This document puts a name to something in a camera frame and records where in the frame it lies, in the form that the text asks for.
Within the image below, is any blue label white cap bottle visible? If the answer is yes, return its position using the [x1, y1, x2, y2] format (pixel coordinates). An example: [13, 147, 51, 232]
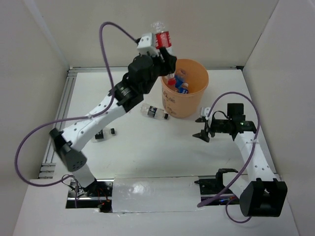
[178, 83, 189, 94]

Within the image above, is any black label bottle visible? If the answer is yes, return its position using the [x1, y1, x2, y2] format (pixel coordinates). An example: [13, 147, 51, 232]
[140, 103, 169, 120]
[91, 128, 116, 143]

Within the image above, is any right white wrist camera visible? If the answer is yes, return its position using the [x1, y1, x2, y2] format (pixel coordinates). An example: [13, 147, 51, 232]
[200, 107, 211, 117]

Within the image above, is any aluminium frame rail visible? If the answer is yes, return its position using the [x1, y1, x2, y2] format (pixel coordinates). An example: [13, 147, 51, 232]
[39, 65, 244, 179]

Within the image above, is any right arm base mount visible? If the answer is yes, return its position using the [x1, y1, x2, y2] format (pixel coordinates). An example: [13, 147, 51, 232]
[194, 168, 248, 208]

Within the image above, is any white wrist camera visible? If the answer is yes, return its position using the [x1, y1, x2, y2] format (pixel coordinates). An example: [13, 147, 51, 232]
[200, 107, 211, 117]
[137, 32, 158, 57]

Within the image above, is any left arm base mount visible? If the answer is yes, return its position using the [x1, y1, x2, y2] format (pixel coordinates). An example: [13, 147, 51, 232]
[62, 175, 114, 213]

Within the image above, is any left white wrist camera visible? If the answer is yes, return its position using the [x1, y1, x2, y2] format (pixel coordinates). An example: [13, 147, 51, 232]
[137, 32, 158, 57]

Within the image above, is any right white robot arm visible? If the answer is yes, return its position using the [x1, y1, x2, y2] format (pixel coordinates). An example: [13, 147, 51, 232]
[194, 103, 287, 217]

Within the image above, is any red label red cap bottle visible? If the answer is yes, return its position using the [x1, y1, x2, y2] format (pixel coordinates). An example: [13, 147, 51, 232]
[151, 21, 176, 87]

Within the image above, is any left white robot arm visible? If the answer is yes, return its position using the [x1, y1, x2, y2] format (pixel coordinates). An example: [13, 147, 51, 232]
[49, 47, 177, 196]

